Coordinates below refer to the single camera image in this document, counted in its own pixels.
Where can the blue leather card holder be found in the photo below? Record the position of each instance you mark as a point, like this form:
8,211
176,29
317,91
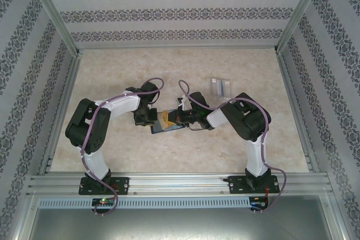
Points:
157,129

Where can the gold credit card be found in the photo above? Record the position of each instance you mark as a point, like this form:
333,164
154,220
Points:
165,118

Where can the clear plastic card case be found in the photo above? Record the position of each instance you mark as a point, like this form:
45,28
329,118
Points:
220,89

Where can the blue credit card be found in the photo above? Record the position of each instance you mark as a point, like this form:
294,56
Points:
220,88

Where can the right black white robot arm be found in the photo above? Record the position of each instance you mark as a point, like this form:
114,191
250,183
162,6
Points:
247,122

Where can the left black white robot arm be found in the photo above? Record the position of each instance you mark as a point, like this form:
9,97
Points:
76,130

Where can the small green circuit board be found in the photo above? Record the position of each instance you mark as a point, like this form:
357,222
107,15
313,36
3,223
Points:
102,202
257,203

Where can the grey metal sheet shelf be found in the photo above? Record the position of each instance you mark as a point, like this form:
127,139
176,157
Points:
180,226

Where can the right white camera bracket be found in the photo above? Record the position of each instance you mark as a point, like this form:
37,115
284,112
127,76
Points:
182,102

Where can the long aluminium mounting rail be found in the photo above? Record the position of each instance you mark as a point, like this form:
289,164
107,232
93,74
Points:
180,183

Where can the short aluminium cross rail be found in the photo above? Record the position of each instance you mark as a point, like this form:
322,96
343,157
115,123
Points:
177,47

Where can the aluminium table edge rail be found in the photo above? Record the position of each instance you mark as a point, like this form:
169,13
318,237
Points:
296,110
60,110

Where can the aluminium frame post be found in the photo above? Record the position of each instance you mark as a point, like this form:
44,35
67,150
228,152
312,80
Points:
51,6
301,6

